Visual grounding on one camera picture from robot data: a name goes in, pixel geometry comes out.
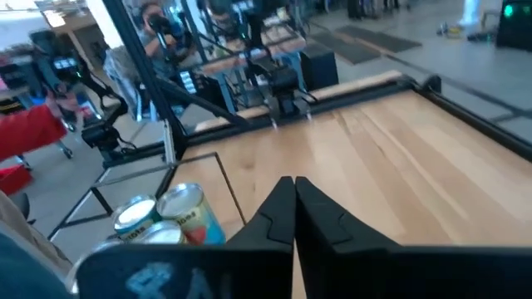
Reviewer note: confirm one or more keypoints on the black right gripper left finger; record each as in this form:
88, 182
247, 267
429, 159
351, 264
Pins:
274, 232

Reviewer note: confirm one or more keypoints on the black corner clamp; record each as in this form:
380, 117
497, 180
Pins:
432, 84

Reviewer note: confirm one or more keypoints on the person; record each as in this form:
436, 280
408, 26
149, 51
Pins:
29, 128
154, 37

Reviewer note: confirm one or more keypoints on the black camera rig frame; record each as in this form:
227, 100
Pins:
142, 70

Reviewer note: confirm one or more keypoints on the black floor mat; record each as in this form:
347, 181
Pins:
374, 39

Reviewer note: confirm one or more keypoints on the silver metal bracket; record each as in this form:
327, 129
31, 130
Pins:
169, 141

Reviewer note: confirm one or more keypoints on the Carrots labelled tall can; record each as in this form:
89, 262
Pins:
137, 218

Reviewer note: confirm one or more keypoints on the white tower fan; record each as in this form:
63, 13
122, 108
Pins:
471, 10

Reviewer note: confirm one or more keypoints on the Tomatoes labelled tall can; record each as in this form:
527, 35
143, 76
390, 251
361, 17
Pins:
191, 220

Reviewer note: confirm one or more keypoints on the black aluminium table frame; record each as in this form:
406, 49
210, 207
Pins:
478, 124

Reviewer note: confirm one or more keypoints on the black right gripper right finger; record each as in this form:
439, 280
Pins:
324, 236

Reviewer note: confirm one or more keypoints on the black filming equipment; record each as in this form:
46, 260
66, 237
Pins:
101, 137

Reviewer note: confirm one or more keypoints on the black box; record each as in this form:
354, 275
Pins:
320, 66

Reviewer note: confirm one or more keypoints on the tall labelled tin can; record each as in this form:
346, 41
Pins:
164, 236

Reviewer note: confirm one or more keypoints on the computer tower green lights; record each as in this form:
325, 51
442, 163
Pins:
515, 29

